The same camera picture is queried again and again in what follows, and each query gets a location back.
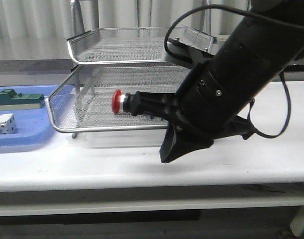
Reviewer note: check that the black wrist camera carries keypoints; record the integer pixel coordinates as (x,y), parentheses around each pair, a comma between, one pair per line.
(184,55)

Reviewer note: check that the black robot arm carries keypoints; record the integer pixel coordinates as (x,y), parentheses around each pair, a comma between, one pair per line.
(269,37)

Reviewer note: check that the red emergency push button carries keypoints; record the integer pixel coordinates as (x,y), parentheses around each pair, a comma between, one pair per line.
(140,103)

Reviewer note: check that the white curtain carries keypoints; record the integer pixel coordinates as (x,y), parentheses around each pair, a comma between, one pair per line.
(38,29)

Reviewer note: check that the blue plastic tray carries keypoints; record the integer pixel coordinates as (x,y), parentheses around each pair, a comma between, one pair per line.
(33,131)

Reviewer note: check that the grey wire rack frame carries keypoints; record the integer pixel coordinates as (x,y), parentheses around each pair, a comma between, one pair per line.
(77,18)

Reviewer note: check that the white circuit breaker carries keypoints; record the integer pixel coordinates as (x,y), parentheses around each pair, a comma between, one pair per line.
(7,124)

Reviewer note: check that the mesh tray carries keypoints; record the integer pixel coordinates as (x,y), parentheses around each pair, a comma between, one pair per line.
(82,102)
(119,45)

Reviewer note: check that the grey stone counter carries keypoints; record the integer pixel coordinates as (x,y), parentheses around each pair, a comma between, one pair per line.
(34,61)

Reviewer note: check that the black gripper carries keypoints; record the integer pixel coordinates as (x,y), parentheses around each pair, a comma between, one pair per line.
(209,108)

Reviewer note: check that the green relay module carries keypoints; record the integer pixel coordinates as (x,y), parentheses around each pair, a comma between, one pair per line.
(11,100)

